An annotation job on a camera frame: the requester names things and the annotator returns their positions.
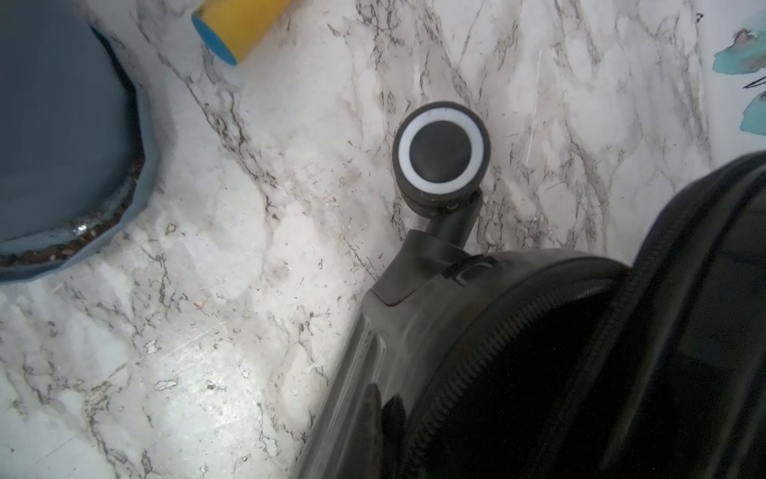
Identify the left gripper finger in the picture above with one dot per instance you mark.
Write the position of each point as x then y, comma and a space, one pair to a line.
377, 435

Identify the green plant in blue pot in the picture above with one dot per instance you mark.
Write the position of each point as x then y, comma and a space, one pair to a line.
79, 156

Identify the black white space suitcase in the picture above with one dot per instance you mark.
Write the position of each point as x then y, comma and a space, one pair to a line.
556, 363

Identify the blue yellow toy rake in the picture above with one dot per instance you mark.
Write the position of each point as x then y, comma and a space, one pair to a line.
231, 28

